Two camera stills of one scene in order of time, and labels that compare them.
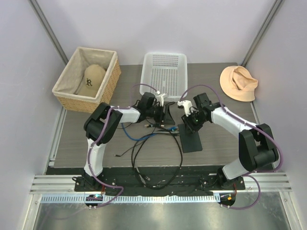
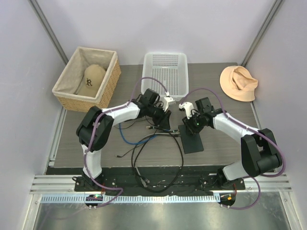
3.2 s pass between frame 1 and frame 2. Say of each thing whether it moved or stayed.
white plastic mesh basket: stayed
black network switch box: stayed
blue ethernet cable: moved
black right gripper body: stayed
